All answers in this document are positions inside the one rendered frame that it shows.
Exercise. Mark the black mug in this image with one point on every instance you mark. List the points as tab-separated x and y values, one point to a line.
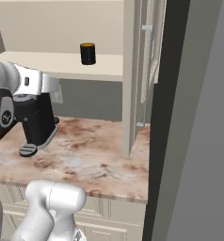
88	55

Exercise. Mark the cream wall cabinet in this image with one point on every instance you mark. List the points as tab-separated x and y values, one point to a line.
63	64

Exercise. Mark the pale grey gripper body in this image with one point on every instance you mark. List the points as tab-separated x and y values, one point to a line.
50	84

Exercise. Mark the cream base cabinet door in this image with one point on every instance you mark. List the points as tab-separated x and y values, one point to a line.
107	232

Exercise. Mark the cream drawer front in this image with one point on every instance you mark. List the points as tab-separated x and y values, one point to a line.
117	209

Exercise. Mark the grey fridge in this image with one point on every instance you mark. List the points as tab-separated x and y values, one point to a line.
198	125

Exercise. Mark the black coffee machine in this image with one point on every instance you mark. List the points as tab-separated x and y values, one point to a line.
38	122

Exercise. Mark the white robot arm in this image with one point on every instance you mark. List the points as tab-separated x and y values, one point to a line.
4	78

